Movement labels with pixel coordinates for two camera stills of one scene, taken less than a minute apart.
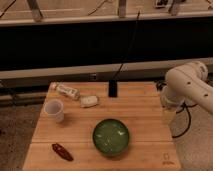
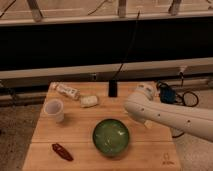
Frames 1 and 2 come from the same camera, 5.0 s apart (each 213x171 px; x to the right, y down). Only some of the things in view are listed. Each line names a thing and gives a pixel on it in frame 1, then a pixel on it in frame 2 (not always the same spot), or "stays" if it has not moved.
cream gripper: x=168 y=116 to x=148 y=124
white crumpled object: x=88 y=101 stays
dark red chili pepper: x=63 y=152 stays
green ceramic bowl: x=110 y=137 stays
